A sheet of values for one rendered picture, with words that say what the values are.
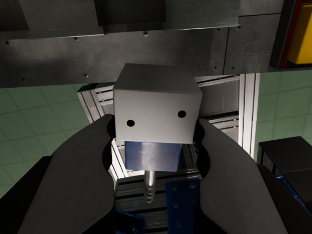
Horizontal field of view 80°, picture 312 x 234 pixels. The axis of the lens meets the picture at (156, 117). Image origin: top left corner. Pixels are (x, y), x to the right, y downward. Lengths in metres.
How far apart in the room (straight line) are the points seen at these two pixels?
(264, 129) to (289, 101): 0.23
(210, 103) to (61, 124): 0.96
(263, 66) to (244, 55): 0.03
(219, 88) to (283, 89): 0.52
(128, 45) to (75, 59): 0.07
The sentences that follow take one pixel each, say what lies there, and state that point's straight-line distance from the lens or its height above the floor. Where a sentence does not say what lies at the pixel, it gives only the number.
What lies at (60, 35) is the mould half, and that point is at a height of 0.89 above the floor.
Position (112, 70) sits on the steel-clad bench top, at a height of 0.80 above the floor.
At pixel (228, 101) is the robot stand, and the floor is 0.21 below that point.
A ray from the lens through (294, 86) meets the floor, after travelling 1.40.
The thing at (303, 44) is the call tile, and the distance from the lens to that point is 0.27.
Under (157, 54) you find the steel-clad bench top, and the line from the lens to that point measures 0.26.
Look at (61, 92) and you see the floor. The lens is 1.27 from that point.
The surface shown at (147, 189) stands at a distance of 0.19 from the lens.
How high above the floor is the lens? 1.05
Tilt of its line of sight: 60 degrees down
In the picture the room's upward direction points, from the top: 179 degrees clockwise
